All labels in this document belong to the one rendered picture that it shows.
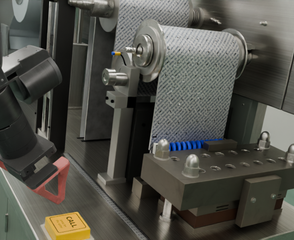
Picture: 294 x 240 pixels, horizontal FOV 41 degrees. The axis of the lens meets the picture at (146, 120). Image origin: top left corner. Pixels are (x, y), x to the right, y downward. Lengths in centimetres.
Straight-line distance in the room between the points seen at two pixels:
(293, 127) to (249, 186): 313
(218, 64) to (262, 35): 18
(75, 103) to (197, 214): 94
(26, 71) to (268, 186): 59
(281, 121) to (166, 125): 318
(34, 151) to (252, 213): 53
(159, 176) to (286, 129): 326
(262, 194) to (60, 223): 44
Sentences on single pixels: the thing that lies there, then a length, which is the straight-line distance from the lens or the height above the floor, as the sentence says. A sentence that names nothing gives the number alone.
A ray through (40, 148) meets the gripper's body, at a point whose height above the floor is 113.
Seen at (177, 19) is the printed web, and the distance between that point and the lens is 120.
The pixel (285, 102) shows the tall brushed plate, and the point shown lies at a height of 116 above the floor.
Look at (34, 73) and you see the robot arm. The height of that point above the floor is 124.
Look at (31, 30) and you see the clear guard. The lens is 185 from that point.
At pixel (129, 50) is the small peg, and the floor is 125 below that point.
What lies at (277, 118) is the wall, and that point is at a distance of 412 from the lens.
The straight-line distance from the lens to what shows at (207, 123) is 104.
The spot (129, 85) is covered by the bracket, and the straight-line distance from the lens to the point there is 96.
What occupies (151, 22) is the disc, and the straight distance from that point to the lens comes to 94.
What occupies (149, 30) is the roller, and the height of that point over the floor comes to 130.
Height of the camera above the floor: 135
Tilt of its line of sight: 16 degrees down
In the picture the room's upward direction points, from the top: 8 degrees clockwise
